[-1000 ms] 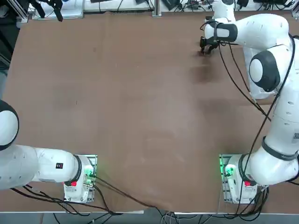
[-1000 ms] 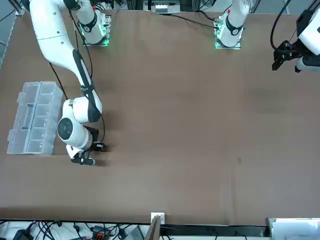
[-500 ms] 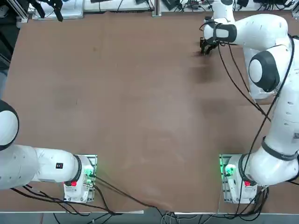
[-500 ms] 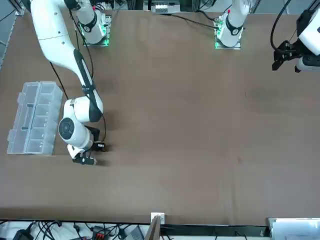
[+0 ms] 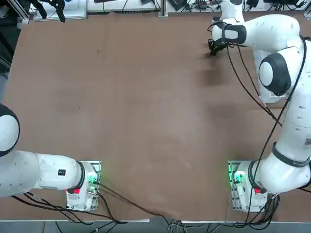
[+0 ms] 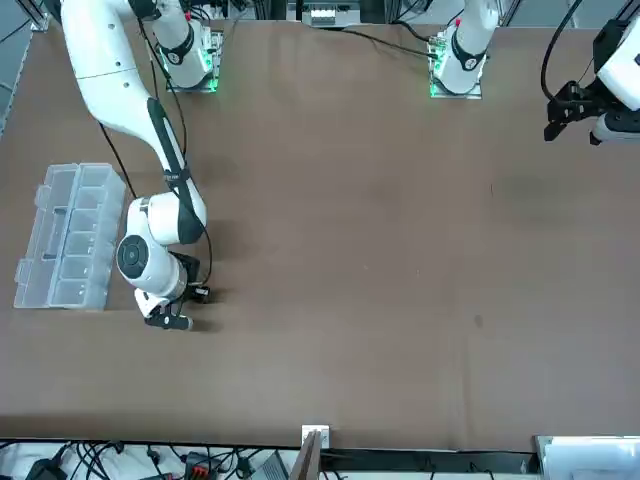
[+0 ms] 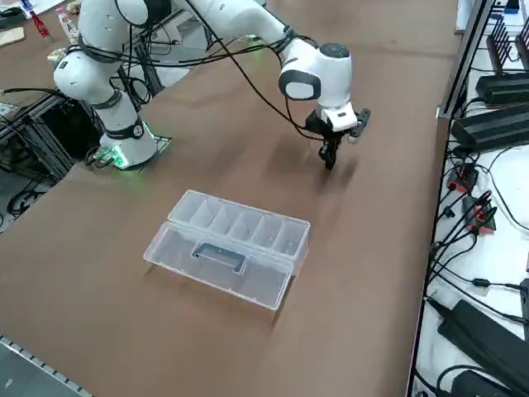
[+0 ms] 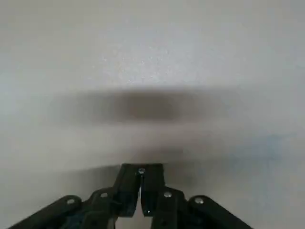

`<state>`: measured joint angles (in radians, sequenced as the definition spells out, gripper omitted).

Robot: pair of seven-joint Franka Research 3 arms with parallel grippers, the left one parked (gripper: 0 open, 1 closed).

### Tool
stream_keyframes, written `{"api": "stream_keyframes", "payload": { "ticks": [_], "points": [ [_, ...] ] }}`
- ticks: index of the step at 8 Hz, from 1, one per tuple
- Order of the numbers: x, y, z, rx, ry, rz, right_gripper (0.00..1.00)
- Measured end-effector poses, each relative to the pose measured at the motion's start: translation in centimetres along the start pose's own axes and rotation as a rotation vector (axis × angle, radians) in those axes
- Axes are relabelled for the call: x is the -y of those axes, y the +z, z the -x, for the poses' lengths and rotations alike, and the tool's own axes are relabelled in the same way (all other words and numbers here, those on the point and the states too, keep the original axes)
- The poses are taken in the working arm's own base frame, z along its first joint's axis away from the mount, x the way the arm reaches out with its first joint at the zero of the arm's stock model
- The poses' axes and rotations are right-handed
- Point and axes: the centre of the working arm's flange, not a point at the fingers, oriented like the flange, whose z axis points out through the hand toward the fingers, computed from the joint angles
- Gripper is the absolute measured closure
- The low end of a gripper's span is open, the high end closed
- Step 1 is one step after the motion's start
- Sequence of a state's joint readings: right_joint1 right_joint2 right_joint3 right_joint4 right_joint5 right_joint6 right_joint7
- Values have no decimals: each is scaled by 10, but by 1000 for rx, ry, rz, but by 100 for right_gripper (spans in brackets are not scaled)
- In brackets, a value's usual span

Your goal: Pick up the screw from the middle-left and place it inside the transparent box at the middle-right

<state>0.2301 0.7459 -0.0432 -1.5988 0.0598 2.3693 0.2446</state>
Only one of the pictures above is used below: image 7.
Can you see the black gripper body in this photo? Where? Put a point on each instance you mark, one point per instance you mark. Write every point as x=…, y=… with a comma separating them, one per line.
x=316, y=124

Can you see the transparent plastic compartment box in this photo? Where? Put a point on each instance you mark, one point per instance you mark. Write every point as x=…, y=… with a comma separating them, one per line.
x=231, y=256

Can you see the orange and black connector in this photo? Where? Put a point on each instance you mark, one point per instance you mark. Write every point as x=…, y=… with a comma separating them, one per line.
x=463, y=178
x=481, y=215

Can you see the black power adapter brick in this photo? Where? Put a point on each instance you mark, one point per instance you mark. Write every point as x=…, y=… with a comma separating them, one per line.
x=492, y=128
x=502, y=87

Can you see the black slotted rack stand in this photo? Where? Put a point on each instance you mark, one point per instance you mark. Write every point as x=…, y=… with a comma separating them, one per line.
x=502, y=45

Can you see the green circuit board connector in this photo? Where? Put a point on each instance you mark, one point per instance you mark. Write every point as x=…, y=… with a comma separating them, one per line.
x=105, y=157

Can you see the blue small object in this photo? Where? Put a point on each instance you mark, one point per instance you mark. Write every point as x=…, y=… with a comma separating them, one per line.
x=512, y=5

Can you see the small printed packet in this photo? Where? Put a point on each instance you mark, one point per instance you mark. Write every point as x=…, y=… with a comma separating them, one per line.
x=58, y=54

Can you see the printed snack packet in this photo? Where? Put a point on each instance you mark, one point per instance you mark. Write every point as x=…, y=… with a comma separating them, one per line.
x=68, y=22

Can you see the dark aluminium equipment rack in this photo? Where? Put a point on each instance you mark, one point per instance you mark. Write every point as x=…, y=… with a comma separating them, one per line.
x=37, y=144

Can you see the grey table edge strip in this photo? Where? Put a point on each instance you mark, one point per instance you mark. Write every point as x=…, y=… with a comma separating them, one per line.
x=37, y=364

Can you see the silver aluminium profile rail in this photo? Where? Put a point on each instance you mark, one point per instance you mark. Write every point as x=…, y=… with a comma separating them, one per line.
x=463, y=70

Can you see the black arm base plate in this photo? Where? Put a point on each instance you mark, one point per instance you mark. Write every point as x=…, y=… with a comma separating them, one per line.
x=163, y=142

